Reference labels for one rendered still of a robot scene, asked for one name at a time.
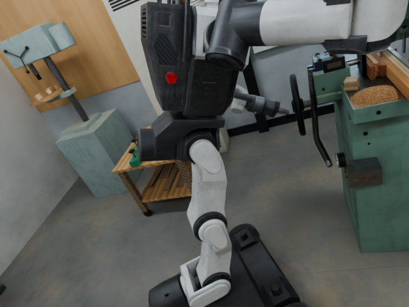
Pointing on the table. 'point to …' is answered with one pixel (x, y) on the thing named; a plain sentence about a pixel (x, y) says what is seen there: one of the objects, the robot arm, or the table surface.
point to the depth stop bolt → (404, 36)
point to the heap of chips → (375, 95)
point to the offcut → (352, 83)
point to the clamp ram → (359, 63)
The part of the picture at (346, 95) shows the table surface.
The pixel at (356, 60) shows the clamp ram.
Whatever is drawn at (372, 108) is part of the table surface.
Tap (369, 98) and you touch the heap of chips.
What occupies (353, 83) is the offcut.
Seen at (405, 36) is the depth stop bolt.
